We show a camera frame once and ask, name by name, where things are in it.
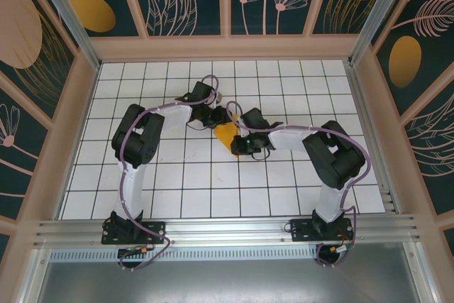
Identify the orange paper sheet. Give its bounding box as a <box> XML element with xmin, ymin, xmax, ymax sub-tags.
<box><xmin>214</xmin><ymin>113</ymin><xmax>245</xmax><ymax>159</ymax></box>

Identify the grey metal sheet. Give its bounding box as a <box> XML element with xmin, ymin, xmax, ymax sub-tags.
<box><xmin>33</xmin><ymin>261</ymin><xmax>425</xmax><ymax>303</ymax></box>

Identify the left gripper thin black cable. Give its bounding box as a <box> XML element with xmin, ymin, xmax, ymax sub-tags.
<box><xmin>186</xmin><ymin>120</ymin><xmax>210</xmax><ymax>132</ymax></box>

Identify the gripper thin black cable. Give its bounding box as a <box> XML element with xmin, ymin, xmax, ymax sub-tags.
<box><xmin>250</xmin><ymin>148</ymin><xmax>272</xmax><ymax>161</ymax></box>
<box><xmin>186</xmin><ymin>120</ymin><xmax>210</xmax><ymax>132</ymax></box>

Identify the right gripper thin black cable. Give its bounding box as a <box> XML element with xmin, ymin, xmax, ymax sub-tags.
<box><xmin>250</xmin><ymin>148</ymin><xmax>272</xmax><ymax>161</ymax></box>

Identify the aluminium mounting rail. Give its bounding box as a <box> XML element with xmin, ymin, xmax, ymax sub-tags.
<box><xmin>33</xmin><ymin>213</ymin><xmax>423</xmax><ymax>248</ymax></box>

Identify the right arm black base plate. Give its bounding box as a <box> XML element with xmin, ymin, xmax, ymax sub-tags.
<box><xmin>289</xmin><ymin>217</ymin><xmax>355</xmax><ymax>243</ymax></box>

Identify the perforated metal cable tray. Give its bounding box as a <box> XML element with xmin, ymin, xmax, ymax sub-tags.
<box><xmin>49</xmin><ymin>248</ymin><xmax>322</xmax><ymax>263</ymax></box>

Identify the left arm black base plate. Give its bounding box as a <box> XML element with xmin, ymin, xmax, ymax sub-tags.
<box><xmin>101</xmin><ymin>220</ymin><xmax>167</xmax><ymax>246</ymax></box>

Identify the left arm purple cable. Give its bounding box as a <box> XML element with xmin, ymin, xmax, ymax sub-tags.
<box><xmin>118</xmin><ymin>75</ymin><xmax>220</xmax><ymax>272</ymax></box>

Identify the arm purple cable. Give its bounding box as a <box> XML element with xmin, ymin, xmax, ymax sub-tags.
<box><xmin>226</xmin><ymin>101</ymin><xmax>370</xmax><ymax>268</ymax></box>
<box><xmin>118</xmin><ymin>75</ymin><xmax>220</xmax><ymax>272</ymax></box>

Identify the aluminium side rail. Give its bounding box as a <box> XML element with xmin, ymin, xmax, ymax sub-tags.
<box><xmin>345</xmin><ymin>64</ymin><xmax>404</xmax><ymax>214</ymax></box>

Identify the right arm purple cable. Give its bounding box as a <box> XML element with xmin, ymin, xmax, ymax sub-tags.
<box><xmin>226</xmin><ymin>101</ymin><xmax>370</xmax><ymax>268</ymax></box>

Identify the aluminium frame post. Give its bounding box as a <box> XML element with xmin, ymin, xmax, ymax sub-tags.
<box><xmin>28</xmin><ymin>0</ymin><xmax>102</xmax><ymax>70</ymax></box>
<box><xmin>347</xmin><ymin>0</ymin><xmax>415</xmax><ymax>66</ymax></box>

